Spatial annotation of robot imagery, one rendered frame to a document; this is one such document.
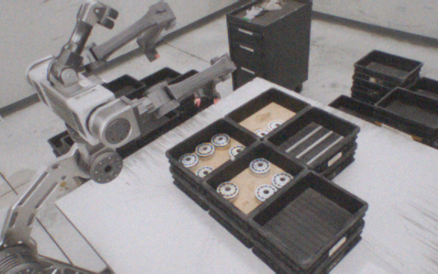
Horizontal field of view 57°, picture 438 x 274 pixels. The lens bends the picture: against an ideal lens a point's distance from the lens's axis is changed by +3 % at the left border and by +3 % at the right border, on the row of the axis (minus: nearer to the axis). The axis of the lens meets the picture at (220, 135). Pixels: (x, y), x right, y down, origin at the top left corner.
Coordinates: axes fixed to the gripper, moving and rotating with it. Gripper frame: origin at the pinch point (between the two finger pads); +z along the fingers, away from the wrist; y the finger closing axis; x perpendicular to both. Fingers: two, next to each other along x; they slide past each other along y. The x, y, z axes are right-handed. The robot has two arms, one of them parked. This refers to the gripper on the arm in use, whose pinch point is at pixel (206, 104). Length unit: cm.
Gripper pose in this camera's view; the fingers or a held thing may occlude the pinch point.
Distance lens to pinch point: 224.3
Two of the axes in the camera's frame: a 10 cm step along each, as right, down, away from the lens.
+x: 2.7, 7.1, -6.5
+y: -9.6, 1.3, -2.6
